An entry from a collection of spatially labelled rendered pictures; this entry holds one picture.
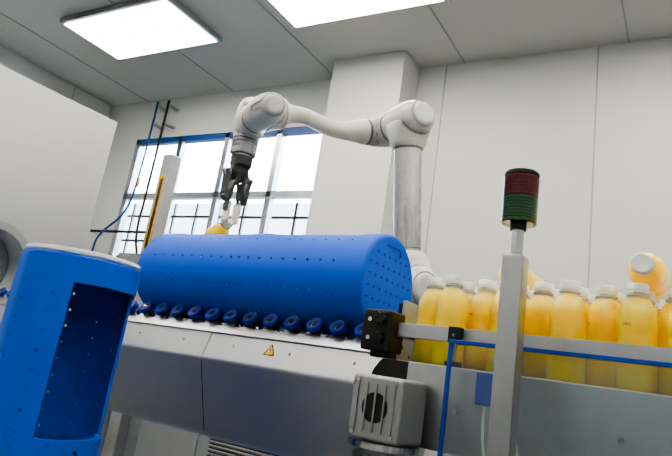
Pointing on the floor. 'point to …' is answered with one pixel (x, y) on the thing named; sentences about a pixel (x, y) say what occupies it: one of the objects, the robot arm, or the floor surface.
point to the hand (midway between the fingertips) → (230, 213)
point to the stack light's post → (508, 357)
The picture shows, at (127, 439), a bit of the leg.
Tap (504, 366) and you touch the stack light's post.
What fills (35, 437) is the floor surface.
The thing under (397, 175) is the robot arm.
